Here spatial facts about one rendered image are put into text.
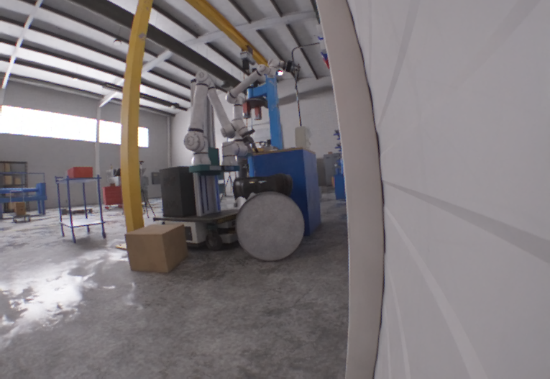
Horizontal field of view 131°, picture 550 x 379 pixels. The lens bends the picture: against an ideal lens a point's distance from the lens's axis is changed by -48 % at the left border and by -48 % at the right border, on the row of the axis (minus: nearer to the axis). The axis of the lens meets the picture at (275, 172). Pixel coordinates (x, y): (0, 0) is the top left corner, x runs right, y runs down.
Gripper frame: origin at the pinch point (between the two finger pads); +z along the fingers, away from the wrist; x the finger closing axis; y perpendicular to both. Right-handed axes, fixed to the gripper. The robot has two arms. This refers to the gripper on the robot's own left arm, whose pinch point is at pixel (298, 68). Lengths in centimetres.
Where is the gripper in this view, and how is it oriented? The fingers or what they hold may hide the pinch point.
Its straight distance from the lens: 274.9
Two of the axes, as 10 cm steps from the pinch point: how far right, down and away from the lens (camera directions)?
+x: -1.9, 6.1, 7.7
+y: 1.0, -7.7, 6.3
